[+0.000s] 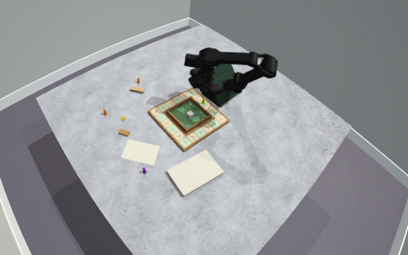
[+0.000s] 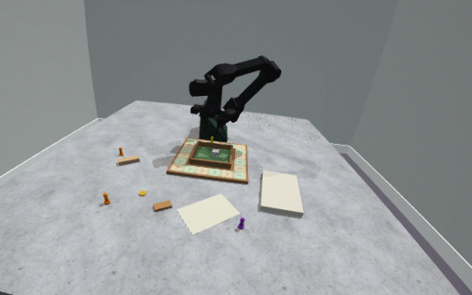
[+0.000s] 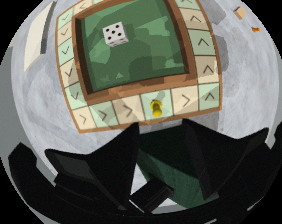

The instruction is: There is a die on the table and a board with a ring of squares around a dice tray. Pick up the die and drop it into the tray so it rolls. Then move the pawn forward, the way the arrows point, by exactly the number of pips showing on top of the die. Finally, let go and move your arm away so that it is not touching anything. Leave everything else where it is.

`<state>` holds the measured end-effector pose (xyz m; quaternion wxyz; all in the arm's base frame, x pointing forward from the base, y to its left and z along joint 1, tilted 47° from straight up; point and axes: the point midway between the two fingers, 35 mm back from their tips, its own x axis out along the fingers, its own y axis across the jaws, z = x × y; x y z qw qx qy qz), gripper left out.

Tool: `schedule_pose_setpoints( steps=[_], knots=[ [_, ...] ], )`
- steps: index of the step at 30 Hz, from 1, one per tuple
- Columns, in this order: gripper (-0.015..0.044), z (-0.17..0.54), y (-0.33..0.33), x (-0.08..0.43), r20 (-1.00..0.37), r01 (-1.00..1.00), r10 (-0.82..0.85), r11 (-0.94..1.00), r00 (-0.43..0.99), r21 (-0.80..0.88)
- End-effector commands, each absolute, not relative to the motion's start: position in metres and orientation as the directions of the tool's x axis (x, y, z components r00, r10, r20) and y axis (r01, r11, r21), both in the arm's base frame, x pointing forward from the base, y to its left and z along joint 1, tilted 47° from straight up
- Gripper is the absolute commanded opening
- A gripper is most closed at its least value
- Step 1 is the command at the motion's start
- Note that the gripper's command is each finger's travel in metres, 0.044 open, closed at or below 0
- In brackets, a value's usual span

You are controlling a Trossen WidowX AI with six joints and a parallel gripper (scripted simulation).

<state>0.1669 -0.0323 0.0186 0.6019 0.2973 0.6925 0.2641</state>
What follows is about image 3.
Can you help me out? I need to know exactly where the yellow pawn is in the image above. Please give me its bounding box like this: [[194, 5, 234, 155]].
[[150, 100, 162, 116]]

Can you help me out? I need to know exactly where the tan wooden bar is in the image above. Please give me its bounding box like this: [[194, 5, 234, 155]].
[[234, 6, 246, 20]]

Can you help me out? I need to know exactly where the cream flat rectangular card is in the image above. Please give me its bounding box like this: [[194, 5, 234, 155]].
[[24, 2, 57, 72]]

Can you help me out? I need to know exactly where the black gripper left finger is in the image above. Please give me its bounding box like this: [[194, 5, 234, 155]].
[[44, 121, 140, 210]]

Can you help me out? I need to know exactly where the cream board square track with arrows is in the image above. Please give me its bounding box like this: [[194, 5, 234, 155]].
[[55, 0, 223, 135]]

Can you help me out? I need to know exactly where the white die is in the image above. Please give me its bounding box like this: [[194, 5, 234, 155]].
[[102, 22, 129, 47]]

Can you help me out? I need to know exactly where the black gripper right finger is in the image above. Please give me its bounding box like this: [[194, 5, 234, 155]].
[[182, 119, 269, 201]]

